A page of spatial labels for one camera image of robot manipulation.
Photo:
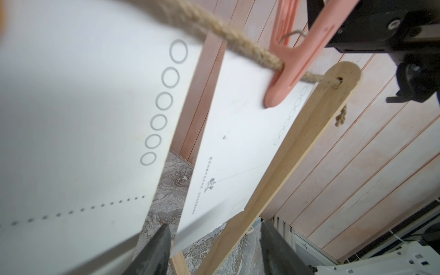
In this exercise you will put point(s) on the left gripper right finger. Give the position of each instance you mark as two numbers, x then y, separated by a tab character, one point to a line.
278	257

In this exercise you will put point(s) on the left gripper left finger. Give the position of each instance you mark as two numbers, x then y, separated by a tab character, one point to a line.
154	258

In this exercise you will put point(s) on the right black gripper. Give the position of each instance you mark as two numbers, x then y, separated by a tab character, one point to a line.
408	31

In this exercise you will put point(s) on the pink clothespin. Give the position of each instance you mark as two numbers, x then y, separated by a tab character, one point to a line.
297	60

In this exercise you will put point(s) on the white postcard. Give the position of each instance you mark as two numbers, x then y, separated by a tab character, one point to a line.
91	94
240	139

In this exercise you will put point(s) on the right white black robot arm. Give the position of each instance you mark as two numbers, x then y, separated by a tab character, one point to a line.
417	82

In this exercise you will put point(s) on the wooden drying rack frame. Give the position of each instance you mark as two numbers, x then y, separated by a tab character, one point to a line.
322	105

